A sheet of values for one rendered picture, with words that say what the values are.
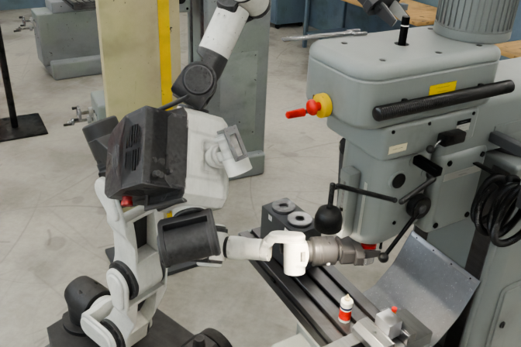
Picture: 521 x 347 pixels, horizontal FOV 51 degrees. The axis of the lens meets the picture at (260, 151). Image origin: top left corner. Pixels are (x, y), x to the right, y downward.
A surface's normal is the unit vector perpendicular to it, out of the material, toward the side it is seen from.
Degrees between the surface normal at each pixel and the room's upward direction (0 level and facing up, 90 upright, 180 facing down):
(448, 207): 90
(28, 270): 0
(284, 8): 90
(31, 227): 0
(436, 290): 64
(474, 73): 90
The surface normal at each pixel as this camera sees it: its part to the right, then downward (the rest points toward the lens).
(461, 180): 0.49, 0.42
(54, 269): 0.04, -0.89
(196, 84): 0.07, 0.01
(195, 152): 0.68, -0.19
